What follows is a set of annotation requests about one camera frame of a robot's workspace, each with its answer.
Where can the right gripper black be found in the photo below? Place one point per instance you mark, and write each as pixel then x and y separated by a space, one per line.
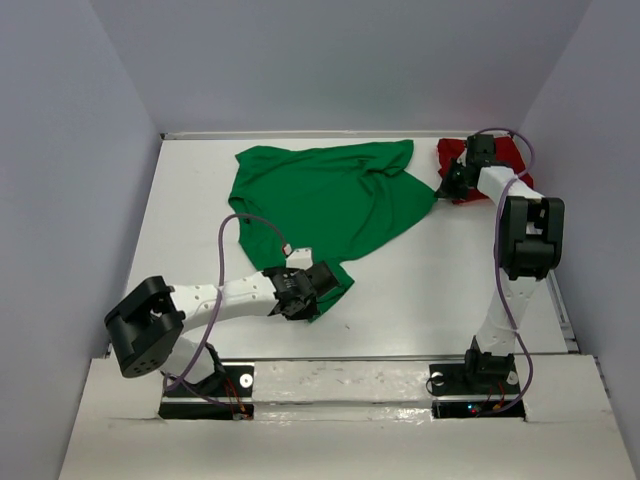
pixel 446 190

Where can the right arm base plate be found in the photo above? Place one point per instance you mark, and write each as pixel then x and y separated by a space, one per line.
pixel 456 396

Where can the aluminium rail right edge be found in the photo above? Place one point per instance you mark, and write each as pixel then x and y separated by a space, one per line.
pixel 562 315

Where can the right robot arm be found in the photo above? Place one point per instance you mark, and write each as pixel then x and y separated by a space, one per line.
pixel 528 243

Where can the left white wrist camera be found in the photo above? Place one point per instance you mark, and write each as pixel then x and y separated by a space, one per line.
pixel 299 258

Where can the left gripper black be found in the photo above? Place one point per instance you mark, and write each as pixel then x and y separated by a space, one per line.
pixel 305 313

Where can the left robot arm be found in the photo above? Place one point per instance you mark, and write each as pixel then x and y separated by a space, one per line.
pixel 165 328

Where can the green t-shirt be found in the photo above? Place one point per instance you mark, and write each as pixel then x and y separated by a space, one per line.
pixel 343 202

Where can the folded red t-shirt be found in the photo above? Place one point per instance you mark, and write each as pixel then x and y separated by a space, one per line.
pixel 505 155

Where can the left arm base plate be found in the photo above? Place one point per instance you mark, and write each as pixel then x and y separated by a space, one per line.
pixel 231 398

